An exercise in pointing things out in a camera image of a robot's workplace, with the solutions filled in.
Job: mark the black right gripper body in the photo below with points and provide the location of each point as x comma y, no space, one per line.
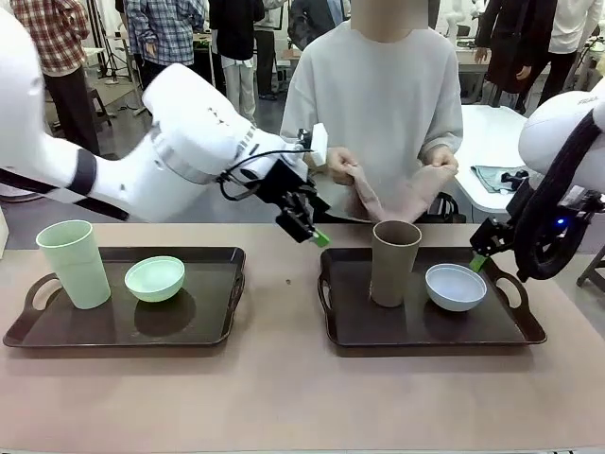
520,201

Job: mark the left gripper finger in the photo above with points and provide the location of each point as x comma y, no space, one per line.
295,227
319,236

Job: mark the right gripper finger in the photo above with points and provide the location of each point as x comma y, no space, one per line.
479,255
502,236

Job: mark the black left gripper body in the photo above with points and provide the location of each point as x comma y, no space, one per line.
286,182

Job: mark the beige pink cloth mat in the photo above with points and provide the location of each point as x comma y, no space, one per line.
368,198

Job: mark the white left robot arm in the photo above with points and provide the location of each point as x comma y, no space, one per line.
189,132

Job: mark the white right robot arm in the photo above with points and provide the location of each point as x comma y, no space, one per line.
553,127

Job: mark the dark brown tray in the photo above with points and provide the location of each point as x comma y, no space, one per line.
142,326
425,326

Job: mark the person's right hand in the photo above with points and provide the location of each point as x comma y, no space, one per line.
341,165

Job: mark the person's left hand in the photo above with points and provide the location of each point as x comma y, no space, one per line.
440,162

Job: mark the grey green folded cloth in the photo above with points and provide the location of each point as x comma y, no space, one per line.
494,179

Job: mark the light blue bowl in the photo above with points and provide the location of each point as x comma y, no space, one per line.
456,291

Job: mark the black bag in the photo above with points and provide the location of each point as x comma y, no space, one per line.
446,208

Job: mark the white round-cornered table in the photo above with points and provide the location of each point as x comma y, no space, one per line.
491,137

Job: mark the brown cup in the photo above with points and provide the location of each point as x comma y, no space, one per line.
394,265

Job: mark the person in white sweatshirt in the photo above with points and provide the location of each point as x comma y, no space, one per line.
373,94

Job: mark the bystander in black top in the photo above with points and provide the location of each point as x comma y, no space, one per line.
236,47

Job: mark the light green bowl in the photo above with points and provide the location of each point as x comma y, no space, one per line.
155,281

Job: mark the bystander in black coat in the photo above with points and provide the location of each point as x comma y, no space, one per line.
515,42

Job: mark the bystander in white shirt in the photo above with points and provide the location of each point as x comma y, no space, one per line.
574,28

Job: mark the bystander in blue plaid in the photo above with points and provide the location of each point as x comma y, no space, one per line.
165,33

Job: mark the dark stool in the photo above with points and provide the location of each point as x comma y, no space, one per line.
97,106

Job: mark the black tripod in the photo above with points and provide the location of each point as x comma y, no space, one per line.
113,57

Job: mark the light green cup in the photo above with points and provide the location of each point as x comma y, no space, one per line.
73,265

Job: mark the bystander in red plaid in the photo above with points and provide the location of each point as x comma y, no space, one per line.
57,47

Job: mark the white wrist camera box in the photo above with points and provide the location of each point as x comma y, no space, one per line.
320,144

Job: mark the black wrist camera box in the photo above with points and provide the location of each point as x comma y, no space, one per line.
579,201

